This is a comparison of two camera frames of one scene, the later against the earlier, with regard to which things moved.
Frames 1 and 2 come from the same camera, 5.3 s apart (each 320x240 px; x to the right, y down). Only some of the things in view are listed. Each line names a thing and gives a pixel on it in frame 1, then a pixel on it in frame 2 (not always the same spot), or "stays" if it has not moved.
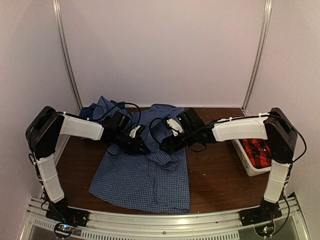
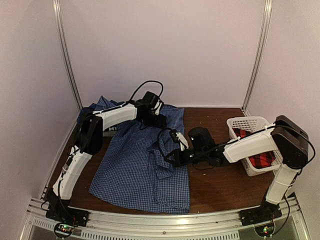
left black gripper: [135, 149] -> [160, 123]
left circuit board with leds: [64, 230] stays
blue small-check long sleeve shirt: [152, 181] stays
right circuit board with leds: [264, 231] stays
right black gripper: [167, 142] -> [178, 162]
